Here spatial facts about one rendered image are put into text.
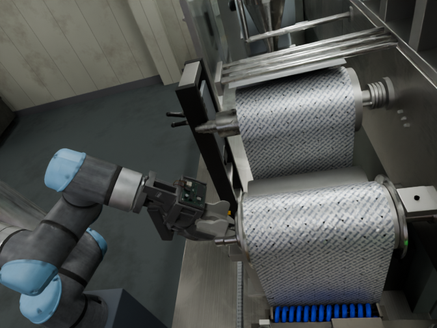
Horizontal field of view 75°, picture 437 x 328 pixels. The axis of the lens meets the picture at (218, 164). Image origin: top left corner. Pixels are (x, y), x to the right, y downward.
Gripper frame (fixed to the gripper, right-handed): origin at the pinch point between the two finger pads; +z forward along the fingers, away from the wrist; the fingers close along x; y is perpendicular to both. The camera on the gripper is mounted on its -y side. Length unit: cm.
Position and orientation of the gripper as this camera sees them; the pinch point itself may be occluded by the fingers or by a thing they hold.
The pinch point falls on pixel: (230, 229)
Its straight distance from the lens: 61.0
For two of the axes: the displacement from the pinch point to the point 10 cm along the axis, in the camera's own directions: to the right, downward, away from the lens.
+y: 4.1, -6.4, -6.5
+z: 9.1, 3.4, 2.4
